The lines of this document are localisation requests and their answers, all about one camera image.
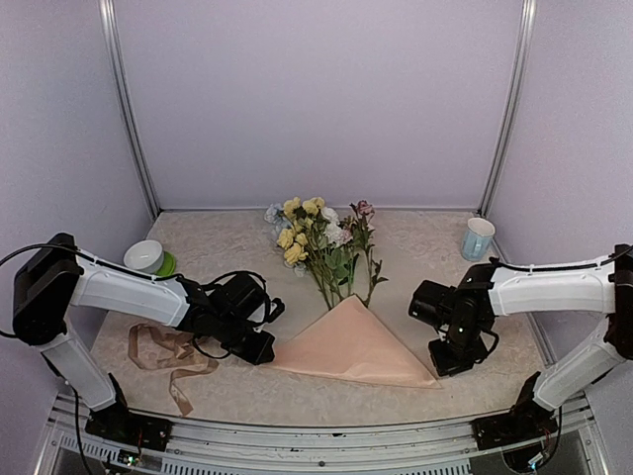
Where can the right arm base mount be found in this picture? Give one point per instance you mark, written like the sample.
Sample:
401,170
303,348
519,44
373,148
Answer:
510,428

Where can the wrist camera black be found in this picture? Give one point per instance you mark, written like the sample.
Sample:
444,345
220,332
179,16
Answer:
246,293
436,305

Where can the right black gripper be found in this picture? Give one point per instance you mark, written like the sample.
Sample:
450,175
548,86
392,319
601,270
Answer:
446,365

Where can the left aluminium frame post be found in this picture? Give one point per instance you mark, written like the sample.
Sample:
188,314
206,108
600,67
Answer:
115,52

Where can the front aluminium rail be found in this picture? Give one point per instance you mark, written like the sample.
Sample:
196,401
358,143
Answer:
203,447

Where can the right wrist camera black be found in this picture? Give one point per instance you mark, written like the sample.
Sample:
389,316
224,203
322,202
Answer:
436,305

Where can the tan satin ribbon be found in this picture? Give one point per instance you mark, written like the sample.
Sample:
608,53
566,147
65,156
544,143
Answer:
151,348

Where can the mauve bud fake flower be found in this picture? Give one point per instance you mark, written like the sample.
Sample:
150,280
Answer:
364,212

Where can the right aluminium frame post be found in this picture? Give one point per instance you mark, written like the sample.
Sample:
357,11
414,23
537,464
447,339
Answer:
519,66

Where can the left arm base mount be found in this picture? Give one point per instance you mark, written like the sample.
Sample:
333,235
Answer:
132,429

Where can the pink fake flower stem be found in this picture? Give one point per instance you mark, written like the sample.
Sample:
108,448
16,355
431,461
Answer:
360,245

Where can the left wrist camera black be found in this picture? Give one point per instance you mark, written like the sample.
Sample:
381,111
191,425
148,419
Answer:
246,293

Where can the blue hydrangea fake flower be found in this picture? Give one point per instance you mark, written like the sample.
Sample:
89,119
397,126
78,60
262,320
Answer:
276,219

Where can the aluminium frame post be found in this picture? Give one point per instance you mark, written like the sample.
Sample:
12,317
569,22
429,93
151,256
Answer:
115,52
519,66

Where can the white rose fake flower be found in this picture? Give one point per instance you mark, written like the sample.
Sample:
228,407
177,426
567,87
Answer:
340,256

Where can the white bowl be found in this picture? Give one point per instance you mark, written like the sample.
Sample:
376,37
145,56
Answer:
145,256

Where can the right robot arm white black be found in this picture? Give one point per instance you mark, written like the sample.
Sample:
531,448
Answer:
464,314

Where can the light blue mug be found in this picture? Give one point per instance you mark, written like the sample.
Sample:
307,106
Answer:
477,239

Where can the beige wrapping paper sheet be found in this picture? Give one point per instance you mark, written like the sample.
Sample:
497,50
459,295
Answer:
349,343

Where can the yellow rose fake flower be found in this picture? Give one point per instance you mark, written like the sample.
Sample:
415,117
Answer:
305,242

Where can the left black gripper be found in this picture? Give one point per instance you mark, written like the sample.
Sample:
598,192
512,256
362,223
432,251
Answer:
255,355

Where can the green plate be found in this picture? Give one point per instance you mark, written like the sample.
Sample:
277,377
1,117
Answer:
168,266

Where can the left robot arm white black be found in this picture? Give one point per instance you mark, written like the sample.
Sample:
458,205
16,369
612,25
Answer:
60,275

